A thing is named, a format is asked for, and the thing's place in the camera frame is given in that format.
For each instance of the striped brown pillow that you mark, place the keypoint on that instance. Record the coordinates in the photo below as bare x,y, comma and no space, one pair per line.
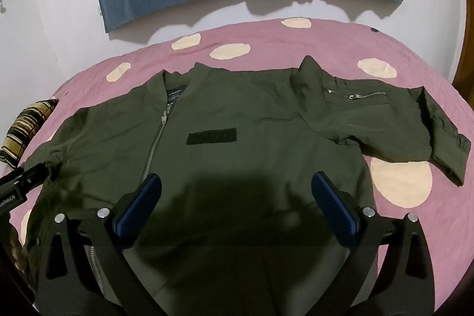
24,131

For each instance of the pink polka dot bedsheet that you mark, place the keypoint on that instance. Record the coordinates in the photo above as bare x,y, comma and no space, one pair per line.
266,38

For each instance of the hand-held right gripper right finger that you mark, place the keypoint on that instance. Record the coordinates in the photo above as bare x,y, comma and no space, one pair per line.
333,206

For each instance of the wooden wardrobe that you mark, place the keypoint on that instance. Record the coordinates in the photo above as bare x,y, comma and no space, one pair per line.
467,42

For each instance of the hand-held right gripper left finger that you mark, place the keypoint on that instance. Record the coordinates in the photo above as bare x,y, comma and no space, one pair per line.
137,204

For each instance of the person's left hand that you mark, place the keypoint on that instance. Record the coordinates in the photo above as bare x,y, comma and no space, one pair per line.
16,249

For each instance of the olive green zip jacket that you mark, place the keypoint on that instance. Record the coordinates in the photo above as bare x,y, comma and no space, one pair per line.
237,116

